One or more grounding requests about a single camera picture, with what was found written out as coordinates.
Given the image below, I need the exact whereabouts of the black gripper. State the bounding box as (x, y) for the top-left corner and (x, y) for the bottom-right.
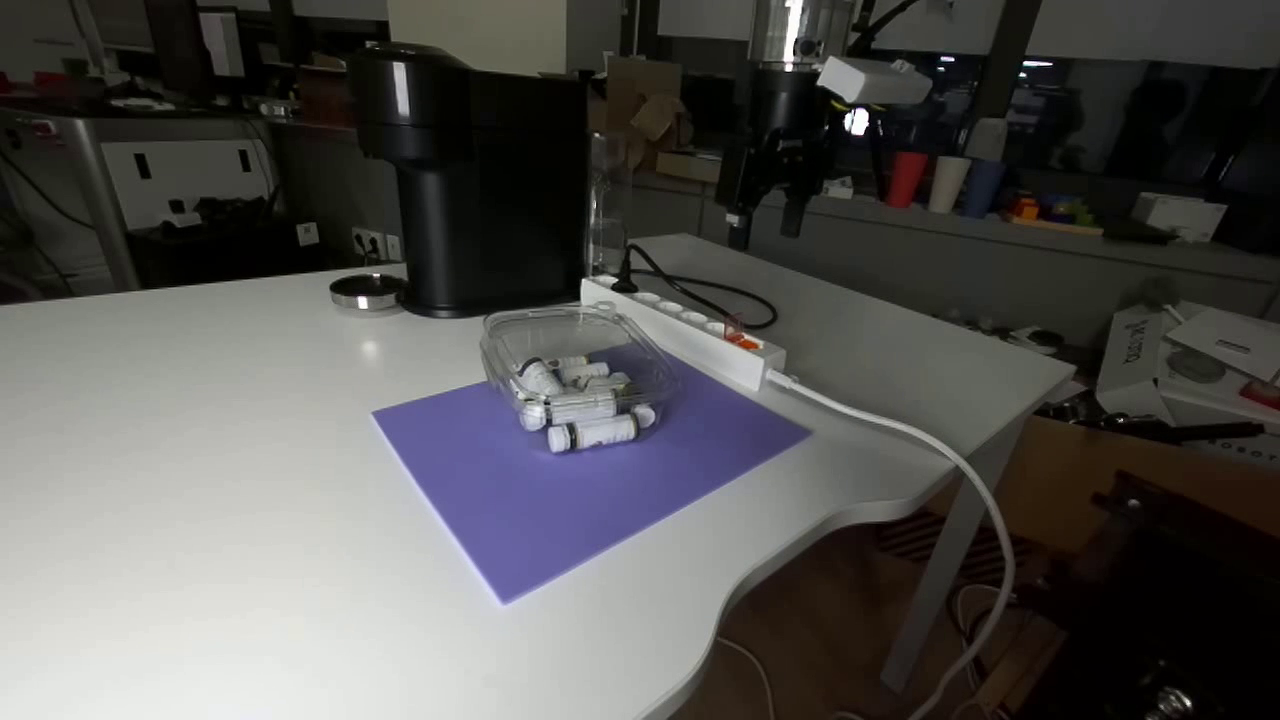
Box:
(716, 67), (840, 255)

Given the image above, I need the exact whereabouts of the white power strip orange switch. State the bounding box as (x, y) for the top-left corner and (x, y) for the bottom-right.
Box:
(574, 271), (796, 401)

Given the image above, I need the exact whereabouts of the red cup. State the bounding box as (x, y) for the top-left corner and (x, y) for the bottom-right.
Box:
(885, 146), (937, 213)

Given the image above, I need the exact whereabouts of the brown cardboard box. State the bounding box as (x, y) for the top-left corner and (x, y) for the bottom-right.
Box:
(605, 53), (729, 187)

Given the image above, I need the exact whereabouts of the white cup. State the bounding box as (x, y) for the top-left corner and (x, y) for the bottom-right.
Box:
(922, 152), (977, 220)

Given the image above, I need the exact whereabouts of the blue cup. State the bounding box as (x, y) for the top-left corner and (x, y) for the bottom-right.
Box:
(958, 157), (1006, 223)

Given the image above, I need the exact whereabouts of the clear plastic container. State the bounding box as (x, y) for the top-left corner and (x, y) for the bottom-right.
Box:
(474, 301), (679, 416)

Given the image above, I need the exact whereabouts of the black coffee machine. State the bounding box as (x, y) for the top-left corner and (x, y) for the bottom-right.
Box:
(346, 37), (630, 318)

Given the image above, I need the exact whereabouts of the green small object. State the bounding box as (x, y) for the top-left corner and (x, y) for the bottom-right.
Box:
(1048, 194), (1104, 233)

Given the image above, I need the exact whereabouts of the purple rectangular mat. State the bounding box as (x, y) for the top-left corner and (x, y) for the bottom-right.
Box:
(366, 349), (816, 607)

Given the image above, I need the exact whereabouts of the white table leg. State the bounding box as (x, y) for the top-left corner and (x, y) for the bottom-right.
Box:
(877, 413), (1031, 694)

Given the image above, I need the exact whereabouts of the round metal disc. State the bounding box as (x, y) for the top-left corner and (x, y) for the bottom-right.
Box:
(322, 266), (409, 316)

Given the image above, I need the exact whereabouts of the white cardboard box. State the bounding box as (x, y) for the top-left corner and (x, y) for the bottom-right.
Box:
(1127, 187), (1232, 246)

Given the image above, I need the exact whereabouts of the white printer device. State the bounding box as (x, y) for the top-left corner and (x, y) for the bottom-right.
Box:
(1093, 295), (1280, 430)

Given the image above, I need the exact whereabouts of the black plug cable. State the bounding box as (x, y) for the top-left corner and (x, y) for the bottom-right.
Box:
(607, 241), (782, 336)

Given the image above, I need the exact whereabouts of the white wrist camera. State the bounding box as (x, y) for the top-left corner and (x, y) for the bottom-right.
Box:
(813, 53), (937, 145)

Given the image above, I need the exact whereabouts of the white power strip cable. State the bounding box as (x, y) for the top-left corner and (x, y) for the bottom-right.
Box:
(764, 366), (1020, 720)

